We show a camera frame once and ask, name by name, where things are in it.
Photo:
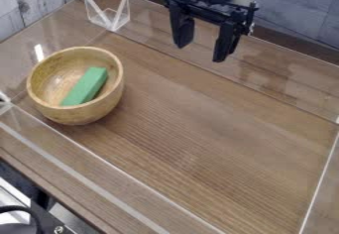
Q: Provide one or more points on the green rectangular block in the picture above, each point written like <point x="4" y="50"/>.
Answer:
<point x="87" y="87"/>

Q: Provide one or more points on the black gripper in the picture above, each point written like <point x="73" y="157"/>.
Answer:
<point x="237" y="11"/>

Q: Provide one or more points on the wooden bowl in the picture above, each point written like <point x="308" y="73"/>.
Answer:
<point x="58" y="76"/>

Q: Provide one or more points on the black metal mount bracket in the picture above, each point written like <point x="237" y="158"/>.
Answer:
<point x="50" y="224"/>

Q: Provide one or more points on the clear acrylic corner bracket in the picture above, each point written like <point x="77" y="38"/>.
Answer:
<point x="109" y="19"/>

